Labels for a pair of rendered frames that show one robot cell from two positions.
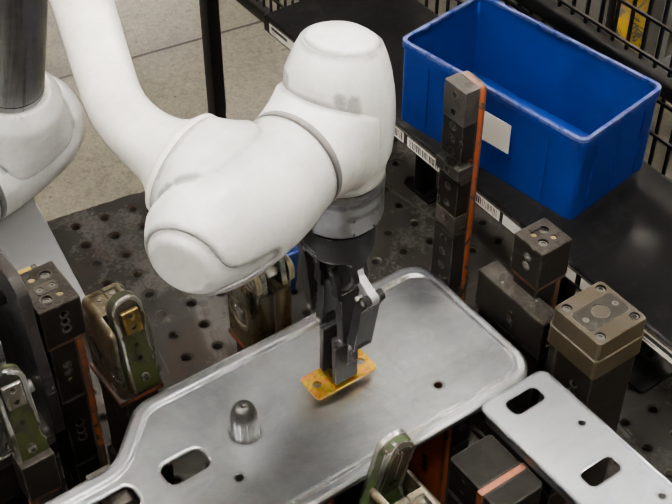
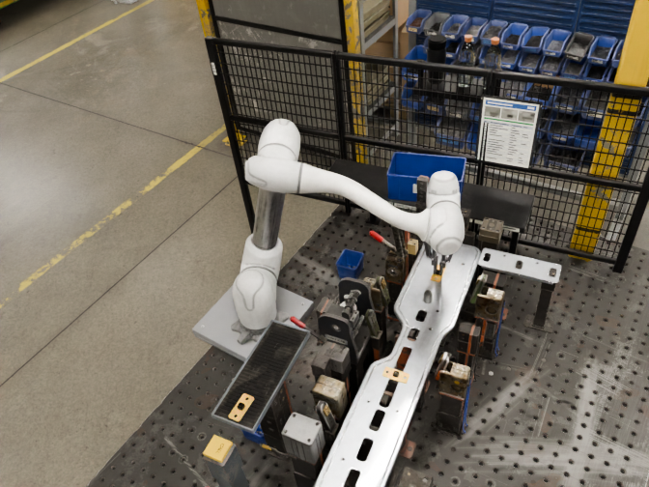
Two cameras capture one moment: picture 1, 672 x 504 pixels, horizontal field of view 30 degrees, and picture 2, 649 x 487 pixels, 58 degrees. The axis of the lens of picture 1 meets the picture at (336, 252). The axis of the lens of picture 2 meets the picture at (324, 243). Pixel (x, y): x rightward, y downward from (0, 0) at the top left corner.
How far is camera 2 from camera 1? 1.14 m
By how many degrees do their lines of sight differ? 18
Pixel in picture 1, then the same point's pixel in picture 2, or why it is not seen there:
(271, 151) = (451, 210)
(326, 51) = (446, 180)
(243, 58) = (219, 212)
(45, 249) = (281, 292)
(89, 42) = (380, 204)
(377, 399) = (451, 274)
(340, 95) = (453, 189)
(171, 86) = (201, 233)
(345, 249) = not seen: hidden behind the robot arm
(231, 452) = (429, 306)
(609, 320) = (495, 225)
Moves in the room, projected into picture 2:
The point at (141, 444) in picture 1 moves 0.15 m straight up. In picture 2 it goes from (405, 316) to (405, 287)
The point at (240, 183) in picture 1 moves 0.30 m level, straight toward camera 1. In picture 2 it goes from (453, 220) to (533, 275)
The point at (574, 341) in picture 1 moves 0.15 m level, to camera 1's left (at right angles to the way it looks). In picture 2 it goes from (489, 236) to (458, 251)
